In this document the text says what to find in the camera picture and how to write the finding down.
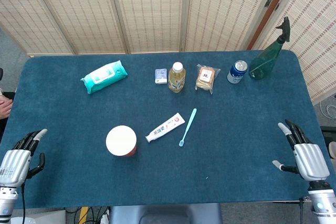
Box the packaged sliced cake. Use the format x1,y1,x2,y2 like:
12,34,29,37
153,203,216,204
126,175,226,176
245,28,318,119
195,63,221,95

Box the light blue toothbrush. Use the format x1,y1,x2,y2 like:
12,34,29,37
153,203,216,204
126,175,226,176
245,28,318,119
178,108,197,147

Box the yellow drink bottle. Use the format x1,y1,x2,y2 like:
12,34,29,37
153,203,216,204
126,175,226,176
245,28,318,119
168,61,186,93

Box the blue felt table mat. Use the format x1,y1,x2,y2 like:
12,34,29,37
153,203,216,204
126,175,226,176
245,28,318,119
0,50,331,210

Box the white toothpaste tube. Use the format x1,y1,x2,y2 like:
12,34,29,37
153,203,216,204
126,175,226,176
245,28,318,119
145,112,186,143

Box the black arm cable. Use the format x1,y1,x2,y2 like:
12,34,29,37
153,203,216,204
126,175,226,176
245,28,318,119
20,182,27,224
298,196,306,224

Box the bamboo folding screen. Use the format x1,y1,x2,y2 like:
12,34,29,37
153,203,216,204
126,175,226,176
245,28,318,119
0,0,336,104

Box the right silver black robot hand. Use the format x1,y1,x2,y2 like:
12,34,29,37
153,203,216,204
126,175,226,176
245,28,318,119
272,119,330,183

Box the black floor cable bundle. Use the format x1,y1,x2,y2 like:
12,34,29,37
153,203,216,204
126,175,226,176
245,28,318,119
65,206,110,224

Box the green spray bottle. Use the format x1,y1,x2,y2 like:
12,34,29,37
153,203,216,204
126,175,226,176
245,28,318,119
248,16,291,81

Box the person's bare hand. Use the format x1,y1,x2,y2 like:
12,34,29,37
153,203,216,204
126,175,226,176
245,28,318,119
0,95,13,119

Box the grey blue chair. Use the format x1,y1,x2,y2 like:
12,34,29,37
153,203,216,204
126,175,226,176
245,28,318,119
109,203,223,224

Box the teal wet wipes pack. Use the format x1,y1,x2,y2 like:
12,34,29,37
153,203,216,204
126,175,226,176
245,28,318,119
80,60,129,95

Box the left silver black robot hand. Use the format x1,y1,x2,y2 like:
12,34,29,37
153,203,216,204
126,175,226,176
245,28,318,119
0,129,48,188

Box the white floor cables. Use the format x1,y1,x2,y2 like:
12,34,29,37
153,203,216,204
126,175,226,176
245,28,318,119
320,100,336,119

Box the red paper cup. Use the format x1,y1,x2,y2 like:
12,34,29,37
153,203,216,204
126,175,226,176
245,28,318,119
106,125,138,158

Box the small purple card box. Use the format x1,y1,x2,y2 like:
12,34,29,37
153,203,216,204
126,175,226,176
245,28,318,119
154,68,168,85

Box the blue white drink can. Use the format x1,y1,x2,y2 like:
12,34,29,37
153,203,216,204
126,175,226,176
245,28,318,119
227,60,248,84

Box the brown wooden post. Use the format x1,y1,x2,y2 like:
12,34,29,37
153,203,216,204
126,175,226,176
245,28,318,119
246,0,297,50

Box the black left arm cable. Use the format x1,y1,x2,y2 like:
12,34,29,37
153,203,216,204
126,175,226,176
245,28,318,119
20,182,27,224

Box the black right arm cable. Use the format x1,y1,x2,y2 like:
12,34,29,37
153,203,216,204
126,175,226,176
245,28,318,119
298,196,306,224

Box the black equipment case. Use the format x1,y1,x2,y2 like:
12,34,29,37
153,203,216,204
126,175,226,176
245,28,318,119
320,125,336,146

